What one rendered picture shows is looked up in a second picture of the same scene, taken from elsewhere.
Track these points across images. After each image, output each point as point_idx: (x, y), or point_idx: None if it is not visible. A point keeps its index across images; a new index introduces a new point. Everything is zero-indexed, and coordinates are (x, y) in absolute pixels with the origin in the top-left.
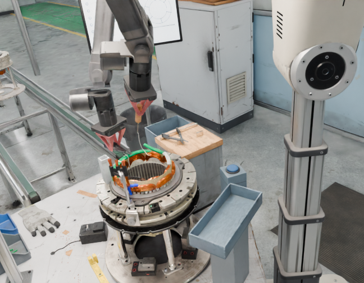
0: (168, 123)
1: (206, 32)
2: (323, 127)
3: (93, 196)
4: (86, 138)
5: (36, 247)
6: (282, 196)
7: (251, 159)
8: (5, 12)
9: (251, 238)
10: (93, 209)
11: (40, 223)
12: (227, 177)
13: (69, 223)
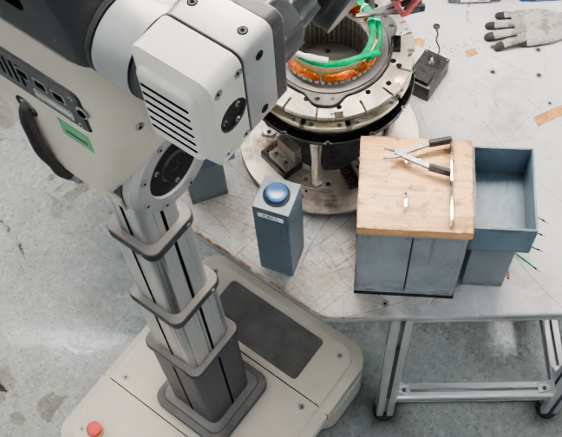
0: (532, 209)
1: None
2: (112, 208)
3: (539, 117)
4: None
5: (467, 12)
6: (212, 280)
7: None
8: None
9: (238, 253)
10: (501, 104)
11: (516, 25)
12: (267, 175)
13: (491, 63)
